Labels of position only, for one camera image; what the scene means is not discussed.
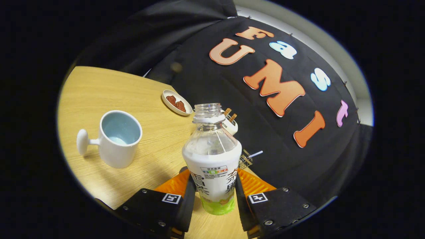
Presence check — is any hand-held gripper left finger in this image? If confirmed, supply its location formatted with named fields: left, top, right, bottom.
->
left=96, top=166, right=197, bottom=239

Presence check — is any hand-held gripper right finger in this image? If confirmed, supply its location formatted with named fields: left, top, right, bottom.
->
left=234, top=168, right=319, bottom=239

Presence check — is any clear juice bottle white label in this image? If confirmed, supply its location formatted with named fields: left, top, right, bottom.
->
left=182, top=103, right=242, bottom=215

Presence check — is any white cup blue inside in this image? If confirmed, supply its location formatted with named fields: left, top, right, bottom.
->
left=77, top=110, right=143, bottom=169

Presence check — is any cream toaster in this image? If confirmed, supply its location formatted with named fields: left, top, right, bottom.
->
left=221, top=110, right=239, bottom=136

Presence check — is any white oval plate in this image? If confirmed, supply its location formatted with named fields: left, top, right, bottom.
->
left=161, top=90, right=193, bottom=116

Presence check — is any wooden table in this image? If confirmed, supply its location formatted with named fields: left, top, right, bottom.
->
left=57, top=66, right=263, bottom=239

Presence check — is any metal wire utensil holder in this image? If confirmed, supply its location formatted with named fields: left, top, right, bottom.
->
left=238, top=149, right=253, bottom=170

